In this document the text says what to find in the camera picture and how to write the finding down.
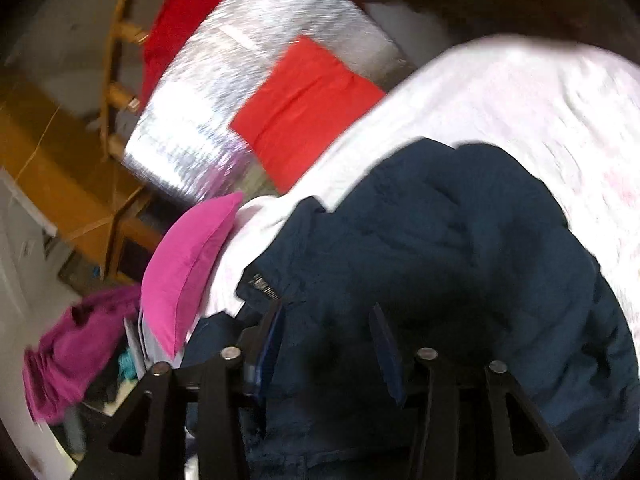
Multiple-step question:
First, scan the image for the pink folded cloth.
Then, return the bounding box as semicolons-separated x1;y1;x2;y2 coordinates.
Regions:
141;191;245;360

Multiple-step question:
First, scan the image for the magenta garment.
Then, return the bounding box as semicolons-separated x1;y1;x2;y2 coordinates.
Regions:
22;284;143;426

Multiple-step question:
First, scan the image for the orange-red folded cloth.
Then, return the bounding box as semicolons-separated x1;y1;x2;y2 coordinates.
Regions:
231;36;387;195

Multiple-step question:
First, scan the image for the navy blue jacket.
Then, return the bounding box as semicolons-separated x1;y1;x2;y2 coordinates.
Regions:
180;137;640;480

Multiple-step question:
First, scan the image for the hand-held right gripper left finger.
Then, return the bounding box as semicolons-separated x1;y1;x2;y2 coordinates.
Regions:
75;298;287;480

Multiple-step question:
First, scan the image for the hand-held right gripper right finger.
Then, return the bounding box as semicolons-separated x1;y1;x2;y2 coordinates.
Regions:
369;304;583;480

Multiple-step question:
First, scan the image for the silver foil mat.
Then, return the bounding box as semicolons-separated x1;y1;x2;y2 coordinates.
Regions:
122;0;418;206

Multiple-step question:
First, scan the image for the red cloth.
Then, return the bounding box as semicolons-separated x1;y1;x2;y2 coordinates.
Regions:
140;0;261;111

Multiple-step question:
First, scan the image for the wooden chair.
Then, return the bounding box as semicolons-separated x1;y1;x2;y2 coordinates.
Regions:
97;0;173;281

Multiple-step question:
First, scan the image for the white embossed blanket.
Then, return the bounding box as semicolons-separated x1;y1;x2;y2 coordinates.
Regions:
192;35;640;343

